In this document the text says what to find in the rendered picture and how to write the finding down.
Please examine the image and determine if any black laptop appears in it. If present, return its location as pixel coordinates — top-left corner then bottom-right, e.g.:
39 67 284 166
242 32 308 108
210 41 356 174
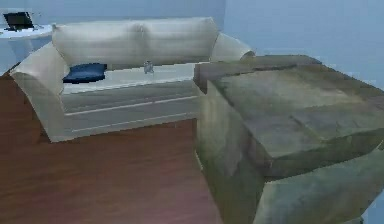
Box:
2 11 36 32

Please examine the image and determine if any small grey object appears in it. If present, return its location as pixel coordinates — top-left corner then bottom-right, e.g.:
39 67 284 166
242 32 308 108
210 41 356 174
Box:
143 60 155 75

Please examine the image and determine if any blue cushion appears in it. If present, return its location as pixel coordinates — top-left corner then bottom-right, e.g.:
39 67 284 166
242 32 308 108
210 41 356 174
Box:
62 62 108 84

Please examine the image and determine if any olive green armchair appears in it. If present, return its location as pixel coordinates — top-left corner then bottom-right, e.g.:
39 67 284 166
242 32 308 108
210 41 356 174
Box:
193 54 384 224

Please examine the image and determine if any beige sofa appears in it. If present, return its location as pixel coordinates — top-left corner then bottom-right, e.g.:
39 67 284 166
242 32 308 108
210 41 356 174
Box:
9 16 256 144

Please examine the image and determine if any white round table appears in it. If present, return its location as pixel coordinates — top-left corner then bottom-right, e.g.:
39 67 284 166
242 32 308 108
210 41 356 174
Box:
0 23 54 66

